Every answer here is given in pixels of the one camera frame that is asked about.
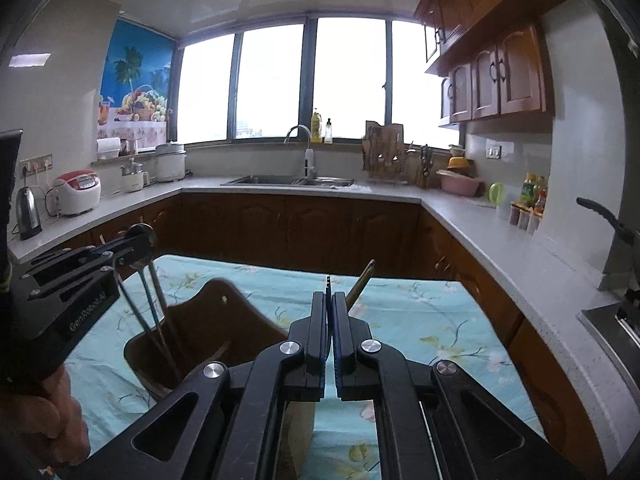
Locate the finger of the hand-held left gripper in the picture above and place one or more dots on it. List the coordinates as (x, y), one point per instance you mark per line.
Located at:
(100, 272)
(90, 257)

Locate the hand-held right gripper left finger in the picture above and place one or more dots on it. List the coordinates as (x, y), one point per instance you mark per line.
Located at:
(320, 330)

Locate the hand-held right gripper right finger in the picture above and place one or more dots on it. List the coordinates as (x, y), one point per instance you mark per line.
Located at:
(341, 340)

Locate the wooden utensil holder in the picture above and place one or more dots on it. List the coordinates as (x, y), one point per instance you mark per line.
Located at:
(220, 330)

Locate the person's left hand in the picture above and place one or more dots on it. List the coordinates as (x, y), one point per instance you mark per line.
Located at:
(60, 415)

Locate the white and red rice cooker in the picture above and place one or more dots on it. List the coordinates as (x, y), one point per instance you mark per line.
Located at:
(77, 192)

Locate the steel electric kettle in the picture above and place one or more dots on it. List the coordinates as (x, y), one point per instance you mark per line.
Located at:
(28, 212)

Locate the floral blue tablecloth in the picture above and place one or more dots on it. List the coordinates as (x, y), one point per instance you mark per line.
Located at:
(425, 320)

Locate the small white appliance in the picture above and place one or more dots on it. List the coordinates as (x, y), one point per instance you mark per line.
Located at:
(132, 177)

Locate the wooden kitchen counter cabinets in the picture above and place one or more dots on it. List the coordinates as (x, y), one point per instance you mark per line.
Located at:
(300, 225)

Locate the large white cooker pot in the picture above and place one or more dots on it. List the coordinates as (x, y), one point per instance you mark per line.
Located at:
(170, 162)

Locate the steel kitchen sink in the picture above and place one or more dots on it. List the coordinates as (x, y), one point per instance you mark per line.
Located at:
(265, 180)

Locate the chrome kitchen faucet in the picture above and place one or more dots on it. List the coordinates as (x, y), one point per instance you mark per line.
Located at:
(309, 160)

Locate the fruit print window blind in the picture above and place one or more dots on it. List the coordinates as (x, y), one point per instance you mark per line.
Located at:
(135, 75)

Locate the wooden cutting board rack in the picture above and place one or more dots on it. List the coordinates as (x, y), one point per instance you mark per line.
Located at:
(382, 150)

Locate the pink plastic basin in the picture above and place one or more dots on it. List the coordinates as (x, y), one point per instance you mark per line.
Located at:
(460, 183)

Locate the clear soap bottle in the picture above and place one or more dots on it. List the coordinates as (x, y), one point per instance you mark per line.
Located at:
(328, 132)

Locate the yellow oil bottle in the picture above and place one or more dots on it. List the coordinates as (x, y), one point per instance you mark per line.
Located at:
(316, 127)

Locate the yellow bowl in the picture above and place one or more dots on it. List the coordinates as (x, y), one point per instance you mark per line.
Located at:
(458, 163)

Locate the green cup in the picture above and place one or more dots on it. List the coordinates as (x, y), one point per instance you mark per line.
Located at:
(496, 194)

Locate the row of condiment jars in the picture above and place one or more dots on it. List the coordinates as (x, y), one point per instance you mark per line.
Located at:
(525, 217)

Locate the group of sauce bottles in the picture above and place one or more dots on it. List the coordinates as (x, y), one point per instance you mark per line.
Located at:
(532, 190)

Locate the large kitchen window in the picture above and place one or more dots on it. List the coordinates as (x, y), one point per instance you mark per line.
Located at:
(310, 80)

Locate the black gas stove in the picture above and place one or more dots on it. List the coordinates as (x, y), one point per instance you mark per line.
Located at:
(615, 325)

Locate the wooden upper cabinets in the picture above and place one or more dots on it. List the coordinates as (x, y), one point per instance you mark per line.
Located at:
(500, 60)

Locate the wall power outlet strip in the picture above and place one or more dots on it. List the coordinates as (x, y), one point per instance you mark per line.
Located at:
(36, 165)

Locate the white wall socket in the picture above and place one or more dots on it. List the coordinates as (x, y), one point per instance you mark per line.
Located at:
(493, 151)

